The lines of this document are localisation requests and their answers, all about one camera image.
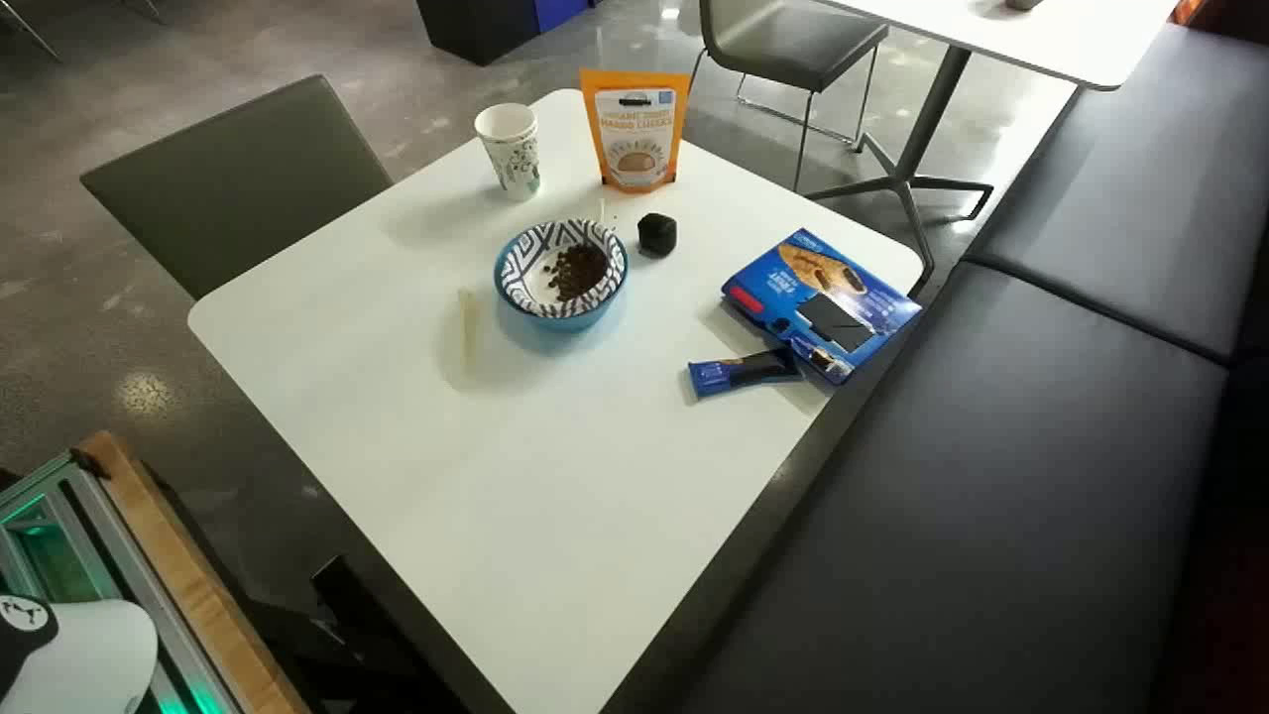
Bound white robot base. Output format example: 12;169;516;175
0;591;162;714

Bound dark brown food pieces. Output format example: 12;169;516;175
540;238;611;307

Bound small black round cap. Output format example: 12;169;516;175
636;212;687;263

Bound blue patterned bowl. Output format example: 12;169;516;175
491;216;636;335

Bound blue cookie box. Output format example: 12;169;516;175
720;228;925;388

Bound orange stand-up snack pouch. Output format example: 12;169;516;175
576;66;695;197

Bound patterned white paper cup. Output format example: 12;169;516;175
472;99;549;204

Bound dark seat metal-leg chair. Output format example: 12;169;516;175
691;0;893;196

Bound black cabinet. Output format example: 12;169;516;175
414;0;602;66

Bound black leather bench sofa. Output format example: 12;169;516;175
677;21;1269;714

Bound grey upholstered chair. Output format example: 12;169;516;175
77;70;398;302

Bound light wooden plank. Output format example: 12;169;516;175
71;427;309;714

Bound white side table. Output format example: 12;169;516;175
806;0;1181;283

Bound green-lit metal frame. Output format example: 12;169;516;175
0;450;245;714

